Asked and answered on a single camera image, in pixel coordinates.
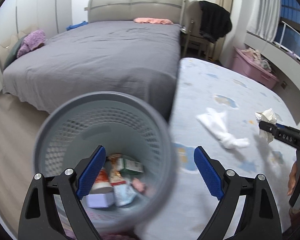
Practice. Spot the beige and red snack packet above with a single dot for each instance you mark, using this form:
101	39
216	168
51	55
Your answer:
116	172

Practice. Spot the grey window ledge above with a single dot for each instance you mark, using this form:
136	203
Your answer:
285	67

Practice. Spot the grey perforated plastic basket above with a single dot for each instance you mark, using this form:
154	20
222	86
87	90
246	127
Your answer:
65	130

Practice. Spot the green and white medicine box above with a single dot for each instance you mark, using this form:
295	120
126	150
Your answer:
132	166

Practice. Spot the white wardrobe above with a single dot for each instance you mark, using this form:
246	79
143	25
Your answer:
27	10

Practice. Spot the pink cloth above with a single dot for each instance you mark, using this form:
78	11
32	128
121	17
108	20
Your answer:
152	20

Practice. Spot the pale blue packet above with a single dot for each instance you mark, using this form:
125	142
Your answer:
125	195

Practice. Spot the black jacket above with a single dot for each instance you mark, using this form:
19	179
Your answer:
215	20

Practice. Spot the pile of pale clothes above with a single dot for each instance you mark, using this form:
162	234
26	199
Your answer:
255	56

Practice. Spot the pink plastic storage box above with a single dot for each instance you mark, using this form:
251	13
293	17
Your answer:
250	72

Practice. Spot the wall socket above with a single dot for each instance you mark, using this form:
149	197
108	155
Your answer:
284	85

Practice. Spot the person's right hand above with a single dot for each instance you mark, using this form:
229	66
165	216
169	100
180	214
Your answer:
291	180

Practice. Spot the purple knitted cloth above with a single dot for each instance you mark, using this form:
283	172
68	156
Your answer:
32	41

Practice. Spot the white window railing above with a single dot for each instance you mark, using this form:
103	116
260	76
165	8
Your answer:
282	32

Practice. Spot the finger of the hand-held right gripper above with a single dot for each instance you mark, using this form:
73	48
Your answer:
284	126
267	128

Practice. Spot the white sheer curtain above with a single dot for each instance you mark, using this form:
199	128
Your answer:
264	7

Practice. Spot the long purple carton box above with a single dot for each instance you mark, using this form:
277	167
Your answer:
100	200

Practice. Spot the beige padded headboard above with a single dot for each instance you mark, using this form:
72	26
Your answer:
135	7

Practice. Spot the beige chair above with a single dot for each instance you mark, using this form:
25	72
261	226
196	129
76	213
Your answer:
193	25

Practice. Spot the pink pig toy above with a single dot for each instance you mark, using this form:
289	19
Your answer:
138	185

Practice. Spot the bed with grey sheet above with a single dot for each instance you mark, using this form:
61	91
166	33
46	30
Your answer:
90	62

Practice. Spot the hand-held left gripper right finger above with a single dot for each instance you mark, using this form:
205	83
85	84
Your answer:
207	173

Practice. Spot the beige paper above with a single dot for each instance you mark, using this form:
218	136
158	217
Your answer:
269	116

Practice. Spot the dark green pillow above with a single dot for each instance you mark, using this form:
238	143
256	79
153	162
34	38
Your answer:
13	55

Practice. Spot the beige padded cushion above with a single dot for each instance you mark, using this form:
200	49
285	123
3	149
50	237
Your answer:
2	52

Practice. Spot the knotted white cloth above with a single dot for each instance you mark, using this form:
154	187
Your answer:
222	127

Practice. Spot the blue cloth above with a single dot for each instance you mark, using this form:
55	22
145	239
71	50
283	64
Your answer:
76	26

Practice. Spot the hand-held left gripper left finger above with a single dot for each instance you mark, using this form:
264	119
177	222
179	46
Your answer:
92	175

